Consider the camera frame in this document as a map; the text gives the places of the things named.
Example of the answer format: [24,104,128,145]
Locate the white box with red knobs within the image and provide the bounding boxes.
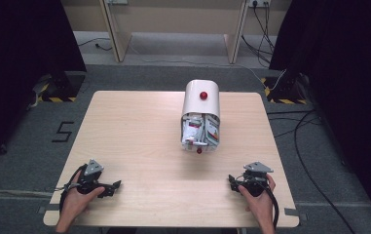
[180,79,222,155]

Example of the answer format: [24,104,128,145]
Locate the thin black floor cables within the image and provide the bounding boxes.
[266,109,324,138]

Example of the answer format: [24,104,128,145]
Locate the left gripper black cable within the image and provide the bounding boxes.
[58,163,89,213]

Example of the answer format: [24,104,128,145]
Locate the packet with red green print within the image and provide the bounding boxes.
[204,116,221,148]

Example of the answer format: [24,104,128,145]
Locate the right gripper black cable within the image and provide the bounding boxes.
[262,183,280,230]

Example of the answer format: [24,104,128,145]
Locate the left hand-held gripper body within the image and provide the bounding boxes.
[76,158,110,196]

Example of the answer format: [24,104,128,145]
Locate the black cable with plug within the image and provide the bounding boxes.
[77,36,113,53]

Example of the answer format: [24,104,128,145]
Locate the white packet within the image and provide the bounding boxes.
[182,117,206,147]

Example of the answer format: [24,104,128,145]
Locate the white wall socket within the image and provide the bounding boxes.
[248,0,272,9]

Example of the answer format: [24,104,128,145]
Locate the thin white floor cable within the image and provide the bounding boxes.
[128,38,287,92]

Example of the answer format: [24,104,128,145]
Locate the bundle of black socket cables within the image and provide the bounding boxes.
[241,2,277,65]

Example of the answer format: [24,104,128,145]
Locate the person's left hand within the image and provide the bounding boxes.
[58,178,106,226]

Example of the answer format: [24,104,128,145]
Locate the black curtain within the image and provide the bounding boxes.
[268,0,371,225]
[0,0,88,167]

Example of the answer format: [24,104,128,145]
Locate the long black floor cable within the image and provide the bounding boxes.
[293,109,357,234]

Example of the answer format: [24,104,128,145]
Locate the grey tape strip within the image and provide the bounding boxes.
[283,207,308,223]
[37,205,60,215]

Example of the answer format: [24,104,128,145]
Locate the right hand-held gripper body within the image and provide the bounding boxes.
[236,161,275,198]

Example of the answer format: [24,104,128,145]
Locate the pale wooden desk frame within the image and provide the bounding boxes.
[98,0,250,65]

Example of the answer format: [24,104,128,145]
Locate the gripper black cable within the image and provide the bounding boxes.
[262,183,280,230]
[58,163,89,213]

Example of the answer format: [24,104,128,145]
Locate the stand base with striped tape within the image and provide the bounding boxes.
[32,71,88,103]
[260,73,308,105]

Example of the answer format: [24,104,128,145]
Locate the person's right hand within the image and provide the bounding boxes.
[237,174,278,223]

